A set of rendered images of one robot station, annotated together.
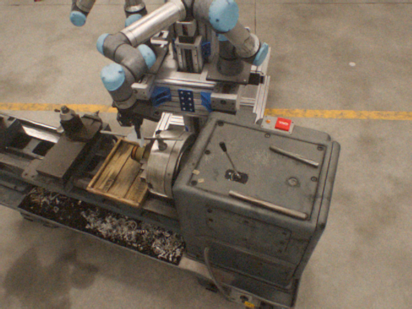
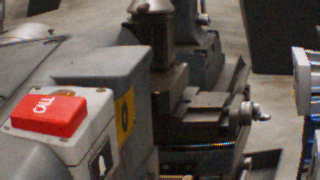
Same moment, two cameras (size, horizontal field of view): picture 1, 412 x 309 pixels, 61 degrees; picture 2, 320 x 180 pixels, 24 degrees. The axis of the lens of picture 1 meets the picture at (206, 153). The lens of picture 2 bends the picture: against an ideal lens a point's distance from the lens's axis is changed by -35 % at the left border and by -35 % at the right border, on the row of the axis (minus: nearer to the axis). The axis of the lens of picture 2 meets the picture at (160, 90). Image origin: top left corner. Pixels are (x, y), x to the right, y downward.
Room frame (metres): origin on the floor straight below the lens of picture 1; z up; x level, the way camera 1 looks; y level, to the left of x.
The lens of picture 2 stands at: (0.91, -0.93, 1.44)
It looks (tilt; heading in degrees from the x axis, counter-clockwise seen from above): 15 degrees down; 77
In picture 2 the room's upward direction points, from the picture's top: 2 degrees counter-clockwise
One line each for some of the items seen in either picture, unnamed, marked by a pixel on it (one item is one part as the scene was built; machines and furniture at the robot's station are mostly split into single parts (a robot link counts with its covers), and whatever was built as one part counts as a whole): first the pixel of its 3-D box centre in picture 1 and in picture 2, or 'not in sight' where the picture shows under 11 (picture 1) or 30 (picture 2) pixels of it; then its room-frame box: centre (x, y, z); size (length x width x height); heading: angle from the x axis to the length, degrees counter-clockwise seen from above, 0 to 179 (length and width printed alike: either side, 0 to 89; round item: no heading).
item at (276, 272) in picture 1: (249, 241); not in sight; (0.81, -0.21, 0.43); 0.60 x 0.48 x 0.86; 65
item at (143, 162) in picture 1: (148, 172); not in sight; (0.90, 0.27, 1.09); 0.12 x 0.11 x 0.05; 155
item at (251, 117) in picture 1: (244, 119); (90, 79); (1.04, -0.18, 1.24); 0.09 x 0.08 x 0.03; 65
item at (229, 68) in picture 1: (230, 59); not in sight; (1.50, -0.17, 1.21); 0.15 x 0.15 x 0.10
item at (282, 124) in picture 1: (282, 124); (44, 119); (0.97, -0.34, 1.26); 0.06 x 0.06 x 0.02; 65
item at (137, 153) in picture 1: (143, 154); not in sight; (1.02, 0.30, 1.08); 0.09 x 0.09 x 0.09; 65
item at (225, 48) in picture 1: (231, 40); not in sight; (1.49, -0.18, 1.33); 0.13 x 0.12 x 0.14; 45
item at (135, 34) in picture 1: (156, 21); not in sight; (1.18, 0.14, 1.66); 0.49 x 0.11 x 0.12; 135
